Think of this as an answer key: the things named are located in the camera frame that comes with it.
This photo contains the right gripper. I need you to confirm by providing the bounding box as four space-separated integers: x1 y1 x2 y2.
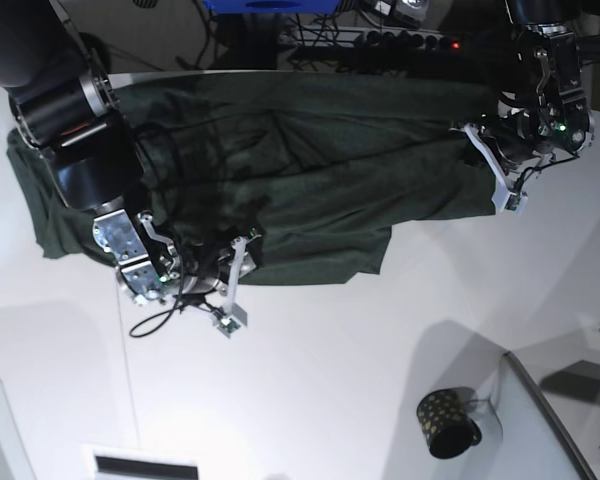
164 237 258 338

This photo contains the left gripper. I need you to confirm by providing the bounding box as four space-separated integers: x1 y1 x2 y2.
451 112 560 215

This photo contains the dark green t-shirt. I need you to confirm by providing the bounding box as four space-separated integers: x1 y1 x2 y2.
5 69 501 289

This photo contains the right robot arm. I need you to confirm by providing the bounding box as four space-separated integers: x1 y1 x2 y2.
0 1 257 336

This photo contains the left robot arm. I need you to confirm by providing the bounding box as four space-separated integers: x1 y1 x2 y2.
452 1 594 214

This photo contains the black mug with gold dots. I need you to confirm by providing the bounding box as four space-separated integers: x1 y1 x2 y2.
416 389 482 460

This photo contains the grey metal side table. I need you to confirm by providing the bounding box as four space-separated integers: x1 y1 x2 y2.
494 352 600 479

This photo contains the black power strip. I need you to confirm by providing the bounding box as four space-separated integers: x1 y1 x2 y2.
278 25 464 53

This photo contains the blue box with oval hole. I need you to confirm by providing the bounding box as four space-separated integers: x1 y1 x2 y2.
203 0 340 14

